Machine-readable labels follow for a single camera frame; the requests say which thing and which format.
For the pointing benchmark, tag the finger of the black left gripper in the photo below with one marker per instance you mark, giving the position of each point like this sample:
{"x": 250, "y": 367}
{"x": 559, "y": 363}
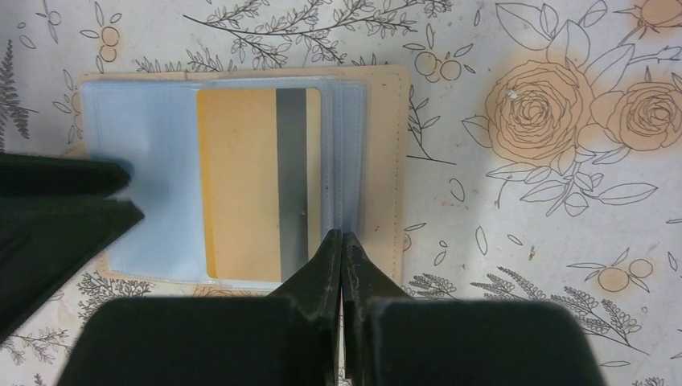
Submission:
{"x": 44, "y": 242}
{"x": 35, "y": 176}

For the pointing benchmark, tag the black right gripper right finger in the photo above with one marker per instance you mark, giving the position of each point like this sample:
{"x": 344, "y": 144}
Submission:
{"x": 394, "y": 339}

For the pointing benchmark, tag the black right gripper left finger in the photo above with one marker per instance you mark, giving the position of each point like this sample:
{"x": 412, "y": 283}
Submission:
{"x": 288, "y": 337}

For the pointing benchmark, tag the beige card holder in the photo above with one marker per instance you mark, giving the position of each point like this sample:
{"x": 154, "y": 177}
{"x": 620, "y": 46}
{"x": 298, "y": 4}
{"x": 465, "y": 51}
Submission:
{"x": 147, "y": 123}

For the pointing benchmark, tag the gold card with grey stripe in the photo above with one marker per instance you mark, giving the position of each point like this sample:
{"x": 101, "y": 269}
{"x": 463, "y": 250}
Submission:
{"x": 260, "y": 166}

